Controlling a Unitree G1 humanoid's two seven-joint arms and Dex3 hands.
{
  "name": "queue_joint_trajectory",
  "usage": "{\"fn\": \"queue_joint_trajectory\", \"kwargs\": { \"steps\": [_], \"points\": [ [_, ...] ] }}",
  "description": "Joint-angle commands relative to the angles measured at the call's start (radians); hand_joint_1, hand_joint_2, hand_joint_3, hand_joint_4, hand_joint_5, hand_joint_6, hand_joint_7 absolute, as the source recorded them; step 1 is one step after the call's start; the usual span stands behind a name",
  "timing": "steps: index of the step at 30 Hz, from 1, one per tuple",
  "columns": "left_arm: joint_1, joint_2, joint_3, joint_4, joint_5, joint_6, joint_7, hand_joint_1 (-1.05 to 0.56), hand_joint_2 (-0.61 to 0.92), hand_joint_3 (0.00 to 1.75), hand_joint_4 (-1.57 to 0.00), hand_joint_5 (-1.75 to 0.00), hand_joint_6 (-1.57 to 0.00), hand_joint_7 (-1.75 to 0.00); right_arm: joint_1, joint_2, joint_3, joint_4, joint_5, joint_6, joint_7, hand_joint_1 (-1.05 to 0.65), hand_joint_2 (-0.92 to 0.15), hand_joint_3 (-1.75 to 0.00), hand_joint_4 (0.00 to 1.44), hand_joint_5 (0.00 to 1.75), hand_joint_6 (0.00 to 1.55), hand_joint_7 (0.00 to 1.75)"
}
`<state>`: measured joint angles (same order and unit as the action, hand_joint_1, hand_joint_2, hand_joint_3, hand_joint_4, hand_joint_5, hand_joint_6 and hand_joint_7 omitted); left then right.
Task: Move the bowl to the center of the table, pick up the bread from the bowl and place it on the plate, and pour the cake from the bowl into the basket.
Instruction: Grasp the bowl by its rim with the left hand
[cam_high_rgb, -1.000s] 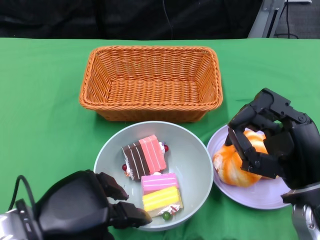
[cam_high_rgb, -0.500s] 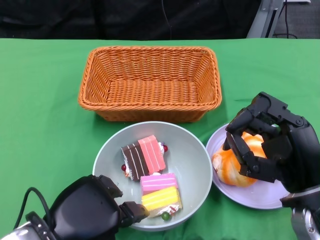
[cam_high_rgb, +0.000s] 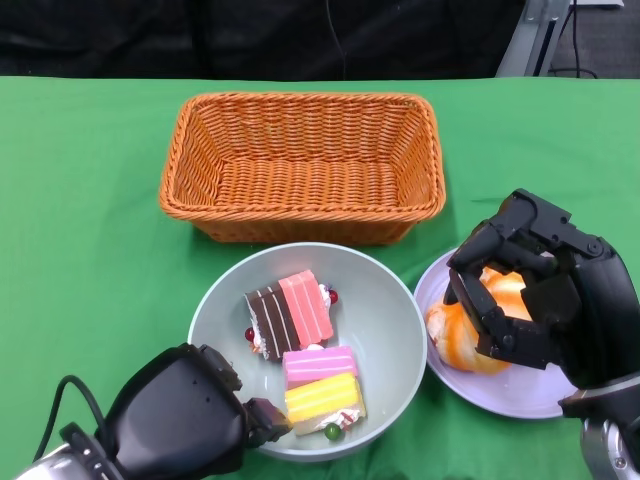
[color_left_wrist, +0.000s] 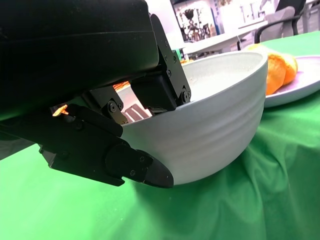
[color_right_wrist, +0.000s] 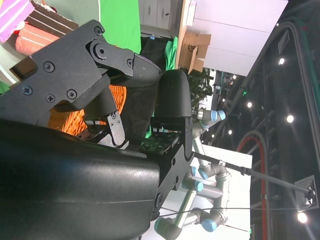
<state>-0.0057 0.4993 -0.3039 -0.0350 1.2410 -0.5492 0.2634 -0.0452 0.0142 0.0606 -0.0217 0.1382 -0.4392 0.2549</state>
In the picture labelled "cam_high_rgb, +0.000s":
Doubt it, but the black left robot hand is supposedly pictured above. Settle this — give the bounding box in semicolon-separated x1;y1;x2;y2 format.
102;342;294;480

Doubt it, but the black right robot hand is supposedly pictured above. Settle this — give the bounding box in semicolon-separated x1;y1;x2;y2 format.
444;188;640;391

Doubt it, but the chocolate striped cake slice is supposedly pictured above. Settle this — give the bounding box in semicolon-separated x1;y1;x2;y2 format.
244;282;304;361

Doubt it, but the oval orange bread loaf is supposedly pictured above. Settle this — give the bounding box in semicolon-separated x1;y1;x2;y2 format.
424;298;512;375

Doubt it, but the yellow striped cake slice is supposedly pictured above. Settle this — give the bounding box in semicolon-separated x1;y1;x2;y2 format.
284;372;367;442

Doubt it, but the magenta striped cake slice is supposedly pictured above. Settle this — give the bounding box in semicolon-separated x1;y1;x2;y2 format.
282;344;360;391

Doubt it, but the grey-green bowl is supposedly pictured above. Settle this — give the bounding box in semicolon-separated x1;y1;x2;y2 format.
187;242;429;462

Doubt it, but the lavender plate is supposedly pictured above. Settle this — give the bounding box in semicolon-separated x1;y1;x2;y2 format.
413;247;581;420

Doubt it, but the orange wicker basket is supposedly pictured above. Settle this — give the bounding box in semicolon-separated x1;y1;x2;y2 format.
158;92;447;246

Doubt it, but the black backdrop cloth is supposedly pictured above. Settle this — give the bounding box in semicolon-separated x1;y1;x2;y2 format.
0;0;524;80

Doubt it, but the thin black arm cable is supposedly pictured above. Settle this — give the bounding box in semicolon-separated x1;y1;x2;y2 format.
32;374;110;461

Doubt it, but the black floor cable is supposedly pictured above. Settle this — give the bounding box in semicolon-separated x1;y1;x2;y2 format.
549;0;609;79

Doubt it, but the grey metal frame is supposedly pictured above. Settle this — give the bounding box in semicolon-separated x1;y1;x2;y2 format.
496;0;571;77

